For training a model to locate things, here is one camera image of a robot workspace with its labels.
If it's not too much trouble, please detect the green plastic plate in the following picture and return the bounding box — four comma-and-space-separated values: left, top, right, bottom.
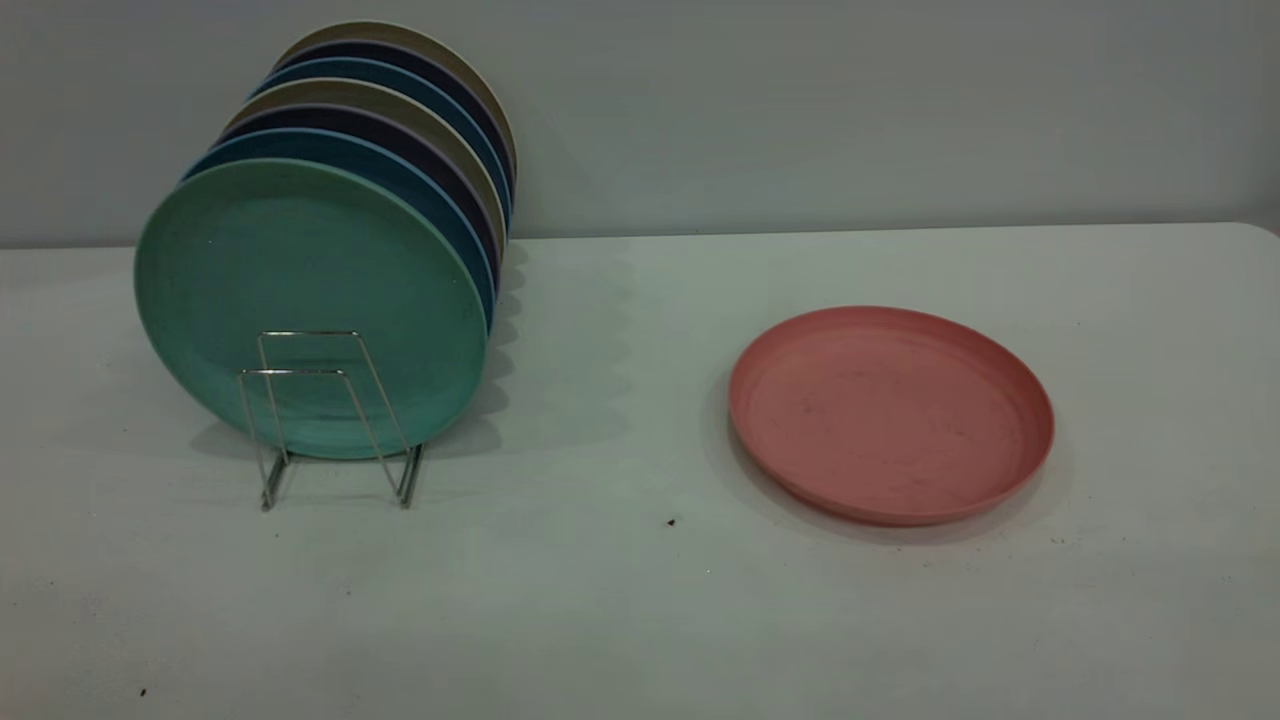
134, 158, 491, 461

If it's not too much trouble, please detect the pink plastic plate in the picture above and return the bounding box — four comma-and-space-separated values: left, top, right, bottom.
728, 305, 1056, 527

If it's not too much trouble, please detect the metal wire plate rack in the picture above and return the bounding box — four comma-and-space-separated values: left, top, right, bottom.
237, 330, 425, 511

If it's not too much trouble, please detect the dark purple plastic plate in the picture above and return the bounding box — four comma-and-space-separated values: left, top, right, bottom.
218, 104, 501, 271
270, 39, 516, 191

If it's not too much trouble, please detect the beige plastic plate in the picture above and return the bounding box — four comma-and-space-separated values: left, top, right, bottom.
272, 20, 519, 181
222, 78, 508, 251

